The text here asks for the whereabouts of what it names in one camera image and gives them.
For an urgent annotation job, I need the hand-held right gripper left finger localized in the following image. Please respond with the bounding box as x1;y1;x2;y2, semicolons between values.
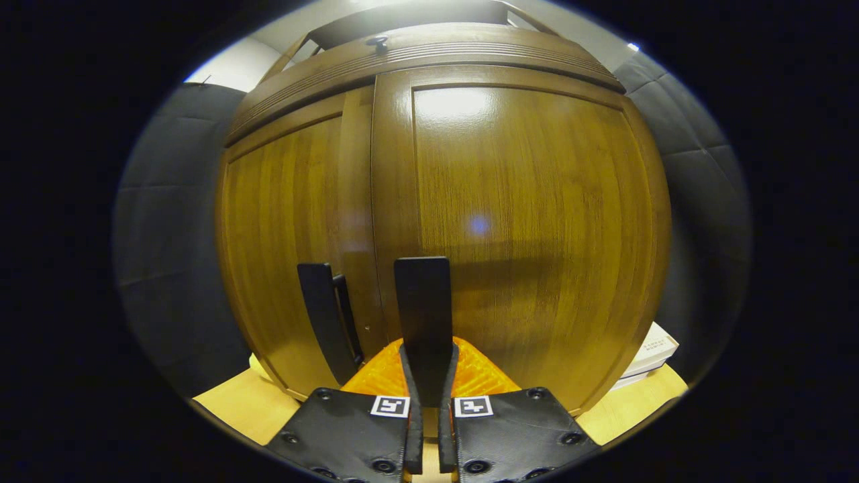
265;339;425;483

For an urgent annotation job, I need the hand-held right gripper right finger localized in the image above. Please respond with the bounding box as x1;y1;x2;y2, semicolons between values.
438;337;601;483

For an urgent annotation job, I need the black cabinet door handle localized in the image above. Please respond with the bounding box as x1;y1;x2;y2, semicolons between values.
394;256;454;407
297;263;364;386

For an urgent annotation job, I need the wooden shoe cabinet door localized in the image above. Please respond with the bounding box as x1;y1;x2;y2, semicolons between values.
371;65;674;417
216;87;390;402

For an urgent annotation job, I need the wooden double-door shoe cabinet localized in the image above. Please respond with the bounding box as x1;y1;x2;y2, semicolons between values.
215;0;674;418

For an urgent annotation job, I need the thin white book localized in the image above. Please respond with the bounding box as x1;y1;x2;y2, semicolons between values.
614;359;674;388

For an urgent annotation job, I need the white book with orange print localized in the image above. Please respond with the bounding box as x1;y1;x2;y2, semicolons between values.
629;322;680;370

